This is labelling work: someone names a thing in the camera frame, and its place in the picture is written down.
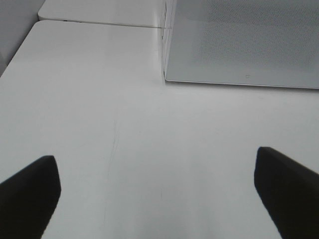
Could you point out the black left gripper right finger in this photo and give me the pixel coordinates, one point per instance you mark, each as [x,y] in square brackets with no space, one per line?
[290,193]

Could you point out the white microwave oven body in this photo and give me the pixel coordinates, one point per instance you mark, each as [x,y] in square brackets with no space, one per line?
[166,26]

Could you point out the white microwave door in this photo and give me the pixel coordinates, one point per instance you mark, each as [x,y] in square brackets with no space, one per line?
[244,42]

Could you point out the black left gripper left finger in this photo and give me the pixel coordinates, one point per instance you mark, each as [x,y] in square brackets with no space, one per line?
[28,199]

